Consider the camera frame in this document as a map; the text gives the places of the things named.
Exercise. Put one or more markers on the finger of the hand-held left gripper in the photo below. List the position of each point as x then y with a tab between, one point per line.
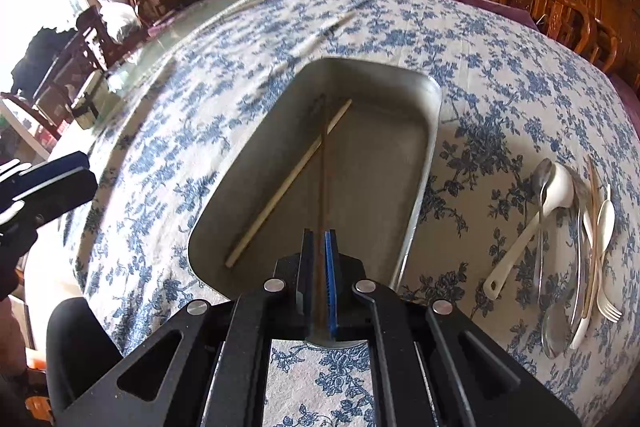
60	167
60	197

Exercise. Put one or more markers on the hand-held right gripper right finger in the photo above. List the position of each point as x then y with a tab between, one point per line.
331	287

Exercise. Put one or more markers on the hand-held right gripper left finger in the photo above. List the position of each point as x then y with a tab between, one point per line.
306	272

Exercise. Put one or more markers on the light wooden chopstick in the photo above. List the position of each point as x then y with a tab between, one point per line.
593	197
290	182

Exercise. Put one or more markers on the dark brown chopstick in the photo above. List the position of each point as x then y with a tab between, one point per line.
323	167

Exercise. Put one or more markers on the metal tray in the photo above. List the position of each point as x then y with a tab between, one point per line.
380	167

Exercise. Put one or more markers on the small metal spoon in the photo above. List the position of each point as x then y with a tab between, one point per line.
541	179

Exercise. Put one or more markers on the white ladle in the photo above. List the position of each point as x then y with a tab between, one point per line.
560	189

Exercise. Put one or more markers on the white plastic fork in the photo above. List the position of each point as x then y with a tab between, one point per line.
607	304

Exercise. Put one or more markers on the white plastic spoon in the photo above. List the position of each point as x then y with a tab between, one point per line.
606	227

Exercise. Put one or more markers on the black clothing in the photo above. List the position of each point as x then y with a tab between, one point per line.
42	57

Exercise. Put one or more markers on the dark wooden chair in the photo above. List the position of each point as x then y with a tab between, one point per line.
97	37

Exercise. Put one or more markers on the white plastic bag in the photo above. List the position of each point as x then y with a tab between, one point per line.
117	19

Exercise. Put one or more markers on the blue floral tablecloth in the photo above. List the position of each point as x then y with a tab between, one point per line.
240	57

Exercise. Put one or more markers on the large metal spoon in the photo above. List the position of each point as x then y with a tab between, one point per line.
556	332

